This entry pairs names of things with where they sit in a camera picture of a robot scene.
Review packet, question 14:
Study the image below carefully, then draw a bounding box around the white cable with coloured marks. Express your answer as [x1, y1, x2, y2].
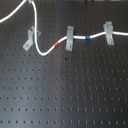
[0, 0, 128, 57]

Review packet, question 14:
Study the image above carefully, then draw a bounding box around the left grey cable clip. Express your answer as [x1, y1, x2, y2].
[23, 26, 41, 51]

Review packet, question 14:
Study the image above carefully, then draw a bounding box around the grey cable clip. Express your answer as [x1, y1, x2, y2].
[23, 26, 41, 51]
[66, 26, 74, 51]
[103, 21, 114, 45]

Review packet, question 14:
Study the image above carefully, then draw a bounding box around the right grey cable clip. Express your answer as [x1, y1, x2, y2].
[103, 21, 114, 45]

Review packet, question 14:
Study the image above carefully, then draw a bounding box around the middle grey cable clip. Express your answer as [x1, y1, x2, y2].
[66, 26, 74, 51]

